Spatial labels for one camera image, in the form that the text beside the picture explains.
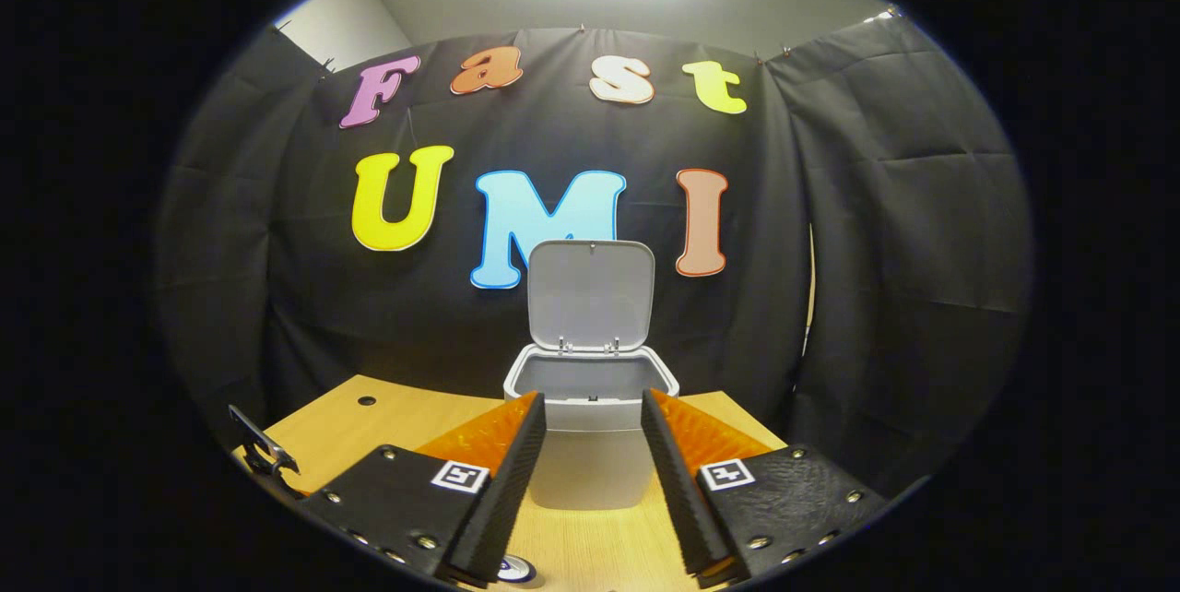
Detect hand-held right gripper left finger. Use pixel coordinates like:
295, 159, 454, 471
298, 389, 549, 588

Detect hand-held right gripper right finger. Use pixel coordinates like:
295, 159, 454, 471
639, 387, 890, 589

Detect white desktop garbage bin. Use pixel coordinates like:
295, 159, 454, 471
502, 239, 681, 512

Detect wooden desktop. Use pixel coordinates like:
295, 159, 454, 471
230, 374, 789, 592

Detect black backdrop cloth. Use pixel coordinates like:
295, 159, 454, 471
152, 6, 1033, 501

